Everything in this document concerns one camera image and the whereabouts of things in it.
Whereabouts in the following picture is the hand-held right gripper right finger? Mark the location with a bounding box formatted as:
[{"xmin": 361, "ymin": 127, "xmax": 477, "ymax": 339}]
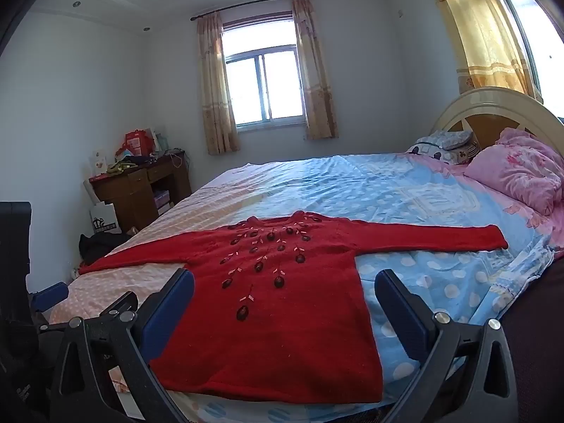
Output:
[{"xmin": 374, "ymin": 269, "xmax": 519, "ymax": 423}]

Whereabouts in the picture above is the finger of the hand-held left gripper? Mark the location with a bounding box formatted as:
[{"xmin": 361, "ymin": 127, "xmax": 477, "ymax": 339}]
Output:
[{"xmin": 29, "ymin": 282, "xmax": 70, "ymax": 331}]

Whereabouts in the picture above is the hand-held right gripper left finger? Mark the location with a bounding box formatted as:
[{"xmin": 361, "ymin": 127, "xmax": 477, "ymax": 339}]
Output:
[{"xmin": 48, "ymin": 268, "xmax": 195, "ymax": 423}]

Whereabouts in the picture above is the red knitted sweater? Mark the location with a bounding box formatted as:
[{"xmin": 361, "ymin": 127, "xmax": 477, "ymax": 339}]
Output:
[{"xmin": 78, "ymin": 210, "xmax": 508, "ymax": 405}]

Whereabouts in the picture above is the black bag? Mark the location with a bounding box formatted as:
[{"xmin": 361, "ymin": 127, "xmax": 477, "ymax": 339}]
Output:
[{"xmin": 78, "ymin": 231, "xmax": 131, "ymax": 266}]

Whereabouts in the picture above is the white paper bag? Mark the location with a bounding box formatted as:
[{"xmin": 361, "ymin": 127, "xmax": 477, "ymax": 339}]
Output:
[{"xmin": 90, "ymin": 201, "xmax": 121, "ymax": 235}]

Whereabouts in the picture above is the brown wooden desk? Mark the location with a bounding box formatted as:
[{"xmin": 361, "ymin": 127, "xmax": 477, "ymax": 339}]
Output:
[{"xmin": 89, "ymin": 152, "xmax": 193, "ymax": 232}]

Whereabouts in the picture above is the person's dark clothing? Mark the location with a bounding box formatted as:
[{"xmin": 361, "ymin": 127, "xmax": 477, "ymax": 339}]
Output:
[{"xmin": 501, "ymin": 266, "xmax": 564, "ymax": 423}]

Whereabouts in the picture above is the polka dot bed sheet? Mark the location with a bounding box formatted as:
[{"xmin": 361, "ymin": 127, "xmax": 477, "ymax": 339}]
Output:
[{"xmin": 48, "ymin": 152, "xmax": 564, "ymax": 423}]

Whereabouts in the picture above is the white greeting card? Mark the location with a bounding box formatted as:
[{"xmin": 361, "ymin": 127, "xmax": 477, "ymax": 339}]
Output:
[{"xmin": 90, "ymin": 149, "xmax": 109, "ymax": 176}]

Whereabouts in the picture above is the red gift box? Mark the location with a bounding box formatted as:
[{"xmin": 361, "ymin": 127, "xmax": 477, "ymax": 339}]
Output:
[{"xmin": 124, "ymin": 129, "xmax": 155, "ymax": 158}]

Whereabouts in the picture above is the cartoon print pillow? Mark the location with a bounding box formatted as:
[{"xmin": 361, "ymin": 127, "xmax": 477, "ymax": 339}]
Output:
[{"xmin": 405, "ymin": 139, "xmax": 481, "ymax": 166}]

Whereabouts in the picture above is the grey spotted pillow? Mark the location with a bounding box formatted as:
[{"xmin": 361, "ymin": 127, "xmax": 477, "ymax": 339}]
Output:
[{"xmin": 425, "ymin": 130, "xmax": 473, "ymax": 151}]

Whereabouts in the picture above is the pink pillow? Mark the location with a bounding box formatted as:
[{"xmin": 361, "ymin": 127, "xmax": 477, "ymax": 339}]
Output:
[{"xmin": 465, "ymin": 128, "xmax": 564, "ymax": 216}]

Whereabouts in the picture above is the beige patterned curtain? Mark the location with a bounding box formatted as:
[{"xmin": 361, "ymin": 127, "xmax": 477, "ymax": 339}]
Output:
[
  {"xmin": 196, "ymin": 12, "xmax": 241, "ymax": 156},
  {"xmin": 292, "ymin": 0, "xmax": 340, "ymax": 141}
]

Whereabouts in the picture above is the cream wooden headboard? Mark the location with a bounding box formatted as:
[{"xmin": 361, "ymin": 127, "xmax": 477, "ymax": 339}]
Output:
[{"xmin": 429, "ymin": 87, "xmax": 564, "ymax": 159}]

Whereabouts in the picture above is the white framed window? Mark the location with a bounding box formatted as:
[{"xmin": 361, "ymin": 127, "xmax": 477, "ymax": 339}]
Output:
[{"xmin": 220, "ymin": 17, "xmax": 307, "ymax": 130}]

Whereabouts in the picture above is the yellow curtain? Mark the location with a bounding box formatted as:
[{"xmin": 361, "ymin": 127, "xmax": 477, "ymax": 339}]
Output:
[{"xmin": 418, "ymin": 0, "xmax": 544, "ymax": 98}]

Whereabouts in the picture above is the black curtain rod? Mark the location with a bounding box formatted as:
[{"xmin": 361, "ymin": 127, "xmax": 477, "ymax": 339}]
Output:
[{"xmin": 190, "ymin": 0, "xmax": 314, "ymax": 21}]

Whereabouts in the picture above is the side window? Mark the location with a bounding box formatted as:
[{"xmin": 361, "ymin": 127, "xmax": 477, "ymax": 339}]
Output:
[{"xmin": 493, "ymin": 0, "xmax": 564, "ymax": 119}]

